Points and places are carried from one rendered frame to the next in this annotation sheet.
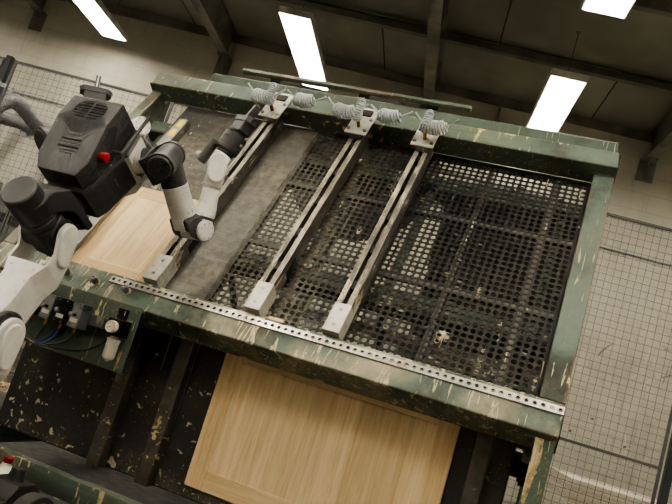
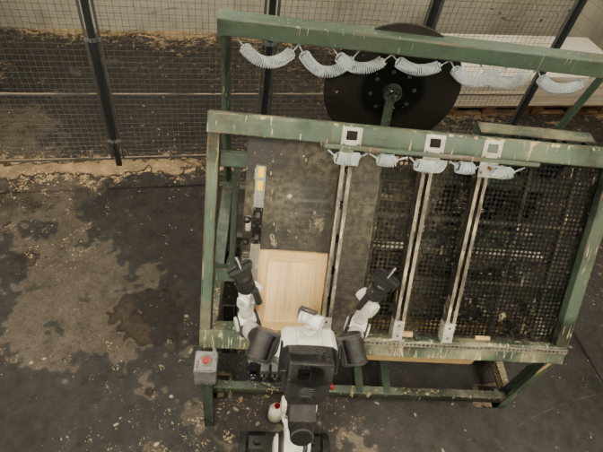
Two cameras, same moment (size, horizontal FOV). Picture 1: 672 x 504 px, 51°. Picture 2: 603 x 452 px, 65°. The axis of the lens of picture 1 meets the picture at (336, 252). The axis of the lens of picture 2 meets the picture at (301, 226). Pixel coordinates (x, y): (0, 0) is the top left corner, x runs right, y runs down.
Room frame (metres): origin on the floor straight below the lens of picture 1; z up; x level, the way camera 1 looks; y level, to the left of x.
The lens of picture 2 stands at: (1.48, 1.47, 3.35)
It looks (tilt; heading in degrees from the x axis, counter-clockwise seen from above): 48 degrees down; 333
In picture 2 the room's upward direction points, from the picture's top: 11 degrees clockwise
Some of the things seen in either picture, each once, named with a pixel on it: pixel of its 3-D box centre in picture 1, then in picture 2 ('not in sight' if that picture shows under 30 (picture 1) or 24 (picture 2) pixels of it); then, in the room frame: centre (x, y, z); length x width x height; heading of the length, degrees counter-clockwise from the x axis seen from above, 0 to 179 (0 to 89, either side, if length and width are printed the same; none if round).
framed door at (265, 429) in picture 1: (319, 448); (423, 342); (2.54, -0.15, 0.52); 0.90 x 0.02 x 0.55; 72
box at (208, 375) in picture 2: not in sight; (206, 368); (2.61, 1.29, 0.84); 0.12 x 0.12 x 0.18; 72
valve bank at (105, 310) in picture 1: (63, 319); (284, 371); (2.53, 0.85, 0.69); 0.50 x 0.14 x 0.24; 72
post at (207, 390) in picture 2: not in sight; (208, 400); (2.61, 1.29, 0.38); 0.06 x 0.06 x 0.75; 72
